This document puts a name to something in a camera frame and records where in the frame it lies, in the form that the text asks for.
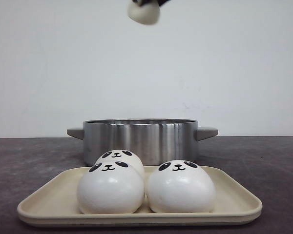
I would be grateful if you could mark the panda bun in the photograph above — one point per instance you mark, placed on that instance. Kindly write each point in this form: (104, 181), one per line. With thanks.
(180, 186)
(124, 156)
(110, 187)
(147, 14)

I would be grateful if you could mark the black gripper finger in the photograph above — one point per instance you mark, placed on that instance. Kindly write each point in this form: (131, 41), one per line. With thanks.
(162, 2)
(140, 2)

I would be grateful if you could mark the stainless steel steamer pot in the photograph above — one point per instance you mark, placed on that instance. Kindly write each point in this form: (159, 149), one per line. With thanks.
(154, 140)

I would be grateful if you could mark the cream rectangular plastic tray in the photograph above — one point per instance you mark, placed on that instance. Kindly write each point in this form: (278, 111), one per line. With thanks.
(55, 205)

